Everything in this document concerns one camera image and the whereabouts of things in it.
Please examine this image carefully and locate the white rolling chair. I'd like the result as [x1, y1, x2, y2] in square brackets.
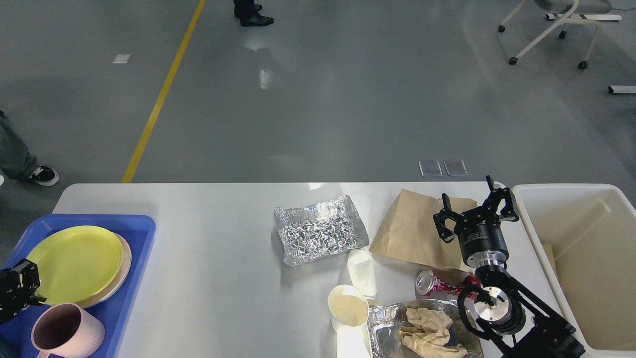
[507, 0, 623, 71]

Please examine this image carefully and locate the right floor outlet plate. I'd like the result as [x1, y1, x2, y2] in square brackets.
[443, 159, 469, 177]

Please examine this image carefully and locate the crumpled foil tray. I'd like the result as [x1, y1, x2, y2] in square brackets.
[273, 194, 370, 267]

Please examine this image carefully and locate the left floor outlet plate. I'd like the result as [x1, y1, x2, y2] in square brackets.
[418, 160, 443, 178]

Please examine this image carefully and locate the passerby in black shoes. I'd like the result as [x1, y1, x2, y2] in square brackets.
[233, 0, 275, 27]

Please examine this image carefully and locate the blue plastic tray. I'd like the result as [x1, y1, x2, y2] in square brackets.
[1, 214, 156, 358]

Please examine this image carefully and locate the crumpled brown paper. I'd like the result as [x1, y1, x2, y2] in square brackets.
[399, 307, 468, 358]

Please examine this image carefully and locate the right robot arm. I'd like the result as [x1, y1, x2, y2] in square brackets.
[432, 176, 585, 358]

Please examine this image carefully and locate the foil tray with paper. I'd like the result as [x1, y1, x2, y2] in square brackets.
[368, 299, 484, 358]

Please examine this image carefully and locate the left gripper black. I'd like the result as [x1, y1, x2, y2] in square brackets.
[0, 259, 46, 326]

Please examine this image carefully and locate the crushed red soda can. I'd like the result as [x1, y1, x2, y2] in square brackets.
[415, 269, 480, 297]

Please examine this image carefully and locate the brown paper bag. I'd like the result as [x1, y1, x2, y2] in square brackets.
[370, 189, 474, 272]

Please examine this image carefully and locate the pink mug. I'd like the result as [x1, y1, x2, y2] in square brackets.
[30, 303, 105, 358]

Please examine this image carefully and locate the white paper cup lying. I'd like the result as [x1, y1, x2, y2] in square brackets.
[347, 249, 377, 299]

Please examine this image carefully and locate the white plastic bin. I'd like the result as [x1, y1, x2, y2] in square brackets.
[513, 183, 636, 358]

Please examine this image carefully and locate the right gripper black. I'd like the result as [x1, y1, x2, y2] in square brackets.
[432, 175, 520, 269]

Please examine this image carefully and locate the floor outlet plate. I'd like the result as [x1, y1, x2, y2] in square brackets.
[443, 159, 469, 177]
[418, 160, 443, 178]

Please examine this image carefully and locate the person in grey trousers sneakers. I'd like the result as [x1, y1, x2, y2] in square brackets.
[0, 111, 60, 186]

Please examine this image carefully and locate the white furniture leg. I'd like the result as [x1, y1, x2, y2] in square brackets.
[607, 85, 636, 95]

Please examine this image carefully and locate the yellow plastic plate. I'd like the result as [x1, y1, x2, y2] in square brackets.
[26, 226, 129, 306]

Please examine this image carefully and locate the white paper cup upright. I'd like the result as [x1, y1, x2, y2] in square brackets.
[327, 284, 369, 333]

